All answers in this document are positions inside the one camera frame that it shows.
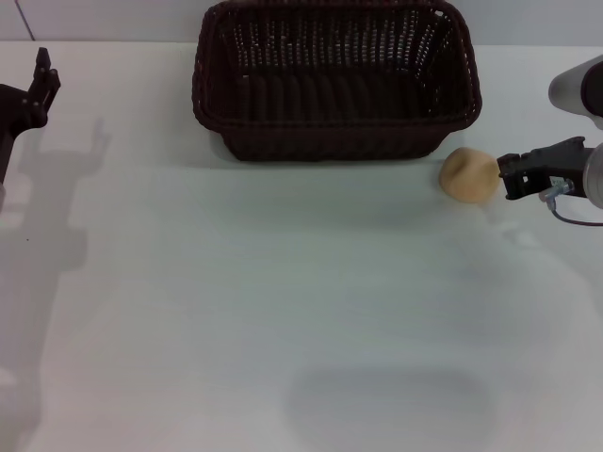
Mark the black wicker basket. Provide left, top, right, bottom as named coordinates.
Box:
left=190, top=0, right=484, bottom=164

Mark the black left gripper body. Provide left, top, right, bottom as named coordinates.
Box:
left=0, top=83, right=49, bottom=189

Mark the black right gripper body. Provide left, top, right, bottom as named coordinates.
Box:
left=526, top=135, right=595, bottom=192

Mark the right arm cable with plug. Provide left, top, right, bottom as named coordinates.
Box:
left=540, top=176, right=603, bottom=231

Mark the beige bread bun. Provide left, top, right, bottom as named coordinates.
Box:
left=438, top=146, right=500, bottom=204

